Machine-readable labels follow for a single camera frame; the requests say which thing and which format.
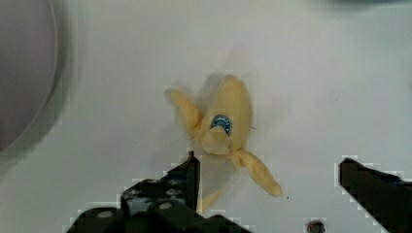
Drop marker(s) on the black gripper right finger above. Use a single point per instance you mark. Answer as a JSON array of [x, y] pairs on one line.
[[386, 197]]

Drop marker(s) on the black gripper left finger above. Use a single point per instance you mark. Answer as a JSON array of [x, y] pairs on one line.
[[165, 205]]

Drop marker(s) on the yellow peeled toy banana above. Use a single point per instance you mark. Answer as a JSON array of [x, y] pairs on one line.
[[223, 129]]

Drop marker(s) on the grey round plate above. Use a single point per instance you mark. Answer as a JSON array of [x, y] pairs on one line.
[[29, 52]]

